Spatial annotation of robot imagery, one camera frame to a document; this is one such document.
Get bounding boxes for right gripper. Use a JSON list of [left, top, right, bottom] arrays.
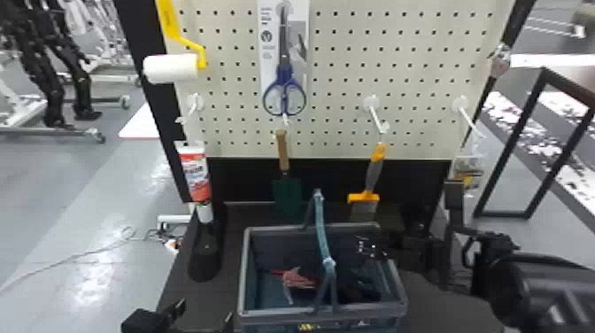
[[221, 258, 386, 333]]

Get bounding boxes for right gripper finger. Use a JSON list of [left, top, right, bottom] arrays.
[[159, 297, 188, 327]]

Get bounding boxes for red pliers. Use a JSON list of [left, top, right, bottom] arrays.
[[270, 265, 323, 306]]

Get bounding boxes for white power strip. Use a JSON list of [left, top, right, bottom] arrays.
[[155, 213, 193, 235]]

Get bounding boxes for blue basket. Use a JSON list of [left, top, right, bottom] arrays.
[[236, 188, 411, 333]]

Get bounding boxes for red white sealant tube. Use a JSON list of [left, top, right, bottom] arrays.
[[174, 141, 215, 225]]

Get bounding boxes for green trowel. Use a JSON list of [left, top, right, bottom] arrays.
[[271, 128, 305, 221]]

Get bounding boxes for yellow scraper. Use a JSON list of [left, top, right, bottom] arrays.
[[346, 141, 390, 222]]

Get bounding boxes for yellow paint roller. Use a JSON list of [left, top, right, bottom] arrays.
[[142, 0, 208, 86]]

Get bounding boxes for blue scissors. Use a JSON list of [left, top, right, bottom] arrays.
[[257, 0, 312, 118]]

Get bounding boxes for clear bag of hardware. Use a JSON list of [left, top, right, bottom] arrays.
[[452, 137, 485, 190]]

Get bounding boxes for white pegboard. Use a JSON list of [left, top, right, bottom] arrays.
[[113, 0, 539, 283]]

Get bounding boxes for black side table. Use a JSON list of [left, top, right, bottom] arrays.
[[472, 52, 595, 221]]

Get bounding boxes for white cable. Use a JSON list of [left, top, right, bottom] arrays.
[[0, 224, 161, 295]]

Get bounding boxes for black cable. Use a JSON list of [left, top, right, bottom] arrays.
[[460, 233, 485, 272]]

